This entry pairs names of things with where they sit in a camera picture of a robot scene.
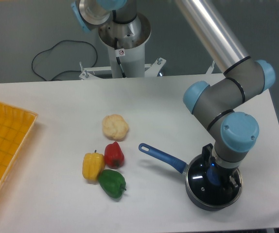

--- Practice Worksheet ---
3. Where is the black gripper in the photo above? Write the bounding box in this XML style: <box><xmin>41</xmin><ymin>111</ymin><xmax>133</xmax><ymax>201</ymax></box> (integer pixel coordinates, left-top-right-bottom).
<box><xmin>201</xmin><ymin>144</ymin><xmax>241</xmax><ymax>196</ymax></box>

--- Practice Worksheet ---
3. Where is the glass lid blue knob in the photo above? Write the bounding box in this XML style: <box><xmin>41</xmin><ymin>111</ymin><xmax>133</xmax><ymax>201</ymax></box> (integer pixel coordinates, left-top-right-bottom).
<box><xmin>185</xmin><ymin>155</ymin><xmax>242</xmax><ymax>211</ymax></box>

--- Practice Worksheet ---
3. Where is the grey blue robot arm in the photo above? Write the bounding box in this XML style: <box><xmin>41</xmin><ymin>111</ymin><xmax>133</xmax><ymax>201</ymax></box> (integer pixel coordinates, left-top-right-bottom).
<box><xmin>71</xmin><ymin>0</ymin><xmax>276</xmax><ymax>190</ymax></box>

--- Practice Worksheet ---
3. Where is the red bell pepper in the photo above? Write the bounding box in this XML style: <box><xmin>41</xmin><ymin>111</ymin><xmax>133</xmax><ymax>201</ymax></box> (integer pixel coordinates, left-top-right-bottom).
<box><xmin>104</xmin><ymin>142</ymin><xmax>124</xmax><ymax>169</ymax></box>

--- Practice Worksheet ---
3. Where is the green bell pepper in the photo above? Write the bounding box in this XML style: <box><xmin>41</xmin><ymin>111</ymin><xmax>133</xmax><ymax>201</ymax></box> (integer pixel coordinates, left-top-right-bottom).
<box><xmin>98</xmin><ymin>169</ymin><xmax>126</xmax><ymax>199</ymax></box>

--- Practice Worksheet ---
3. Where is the white cauliflower toy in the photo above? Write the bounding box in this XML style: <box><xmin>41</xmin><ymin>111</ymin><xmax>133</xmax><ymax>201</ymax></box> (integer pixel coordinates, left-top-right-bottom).
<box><xmin>102</xmin><ymin>114</ymin><xmax>129</xmax><ymax>141</ymax></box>

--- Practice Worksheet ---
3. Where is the yellow bell pepper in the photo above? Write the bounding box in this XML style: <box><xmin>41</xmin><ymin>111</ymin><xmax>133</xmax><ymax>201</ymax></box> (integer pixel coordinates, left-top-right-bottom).
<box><xmin>82</xmin><ymin>150</ymin><xmax>105</xmax><ymax>183</ymax></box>

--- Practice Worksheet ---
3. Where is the yellow woven basket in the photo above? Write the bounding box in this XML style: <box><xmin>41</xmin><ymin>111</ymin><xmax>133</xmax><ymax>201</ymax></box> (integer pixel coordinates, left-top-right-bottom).
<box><xmin>0</xmin><ymin>102</ymin><xmax>38</xmax><ymax>189</ymax></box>

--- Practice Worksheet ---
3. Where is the blue handled saucepan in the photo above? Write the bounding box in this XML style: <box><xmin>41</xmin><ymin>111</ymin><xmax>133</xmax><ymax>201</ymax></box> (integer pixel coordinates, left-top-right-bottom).
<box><xmin>138</xmin><ymin>143</ymin><xmax>243</xmax><ymax>211</ymax></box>

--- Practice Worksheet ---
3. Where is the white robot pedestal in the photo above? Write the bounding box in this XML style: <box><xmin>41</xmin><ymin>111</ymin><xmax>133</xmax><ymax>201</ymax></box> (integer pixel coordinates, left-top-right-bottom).
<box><xmin>79</xmin><ymin>13</ymin><xmax>166</xmax><ymax>80</ymax></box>

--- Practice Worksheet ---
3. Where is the black floor cable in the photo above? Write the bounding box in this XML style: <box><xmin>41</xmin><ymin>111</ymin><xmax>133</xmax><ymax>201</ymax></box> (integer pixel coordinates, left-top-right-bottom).
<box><xmin>31</xmin><ymin>39</ymin><xmax>98</xmax><ymax>82</ymax></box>

